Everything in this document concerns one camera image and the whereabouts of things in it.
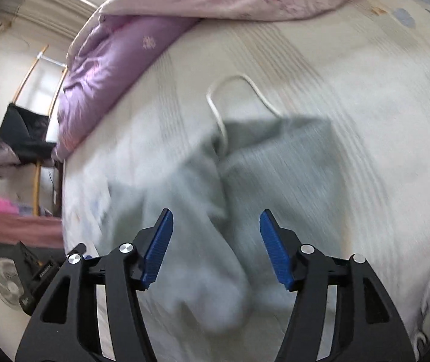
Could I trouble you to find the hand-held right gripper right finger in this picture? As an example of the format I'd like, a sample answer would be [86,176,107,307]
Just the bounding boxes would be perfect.
[259,209,416,362]

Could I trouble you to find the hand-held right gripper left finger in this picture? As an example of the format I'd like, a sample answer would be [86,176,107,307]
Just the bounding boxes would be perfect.
[14,208,174,362]

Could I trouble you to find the grey sweatpants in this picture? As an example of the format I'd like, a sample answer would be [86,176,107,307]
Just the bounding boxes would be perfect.
[107,115,346,335]

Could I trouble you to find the white electric fan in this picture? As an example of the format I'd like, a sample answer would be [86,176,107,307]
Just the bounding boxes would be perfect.
[0,258,24,310]

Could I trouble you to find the pink cloth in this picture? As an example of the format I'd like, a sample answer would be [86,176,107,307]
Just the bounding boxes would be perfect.
[0,196,64,249]

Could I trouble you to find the wooden drying rack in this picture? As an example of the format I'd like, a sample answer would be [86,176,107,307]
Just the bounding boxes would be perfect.
[0,44,68,266]

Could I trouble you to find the bed with striped sheet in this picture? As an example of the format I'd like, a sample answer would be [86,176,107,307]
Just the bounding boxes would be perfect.
[61,0,430,362]

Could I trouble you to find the black garment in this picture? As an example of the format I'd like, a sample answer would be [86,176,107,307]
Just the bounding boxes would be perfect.
[0,103,55,158]

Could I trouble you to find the purple floral quilt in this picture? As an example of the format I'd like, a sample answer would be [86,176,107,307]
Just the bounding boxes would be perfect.
[56,0,391,161]

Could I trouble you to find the beige curtain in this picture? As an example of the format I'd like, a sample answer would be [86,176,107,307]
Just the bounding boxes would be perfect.
[0,0,98,42]

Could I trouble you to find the white cable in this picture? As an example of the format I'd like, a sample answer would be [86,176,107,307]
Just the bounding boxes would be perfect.
[207,74,284,151]

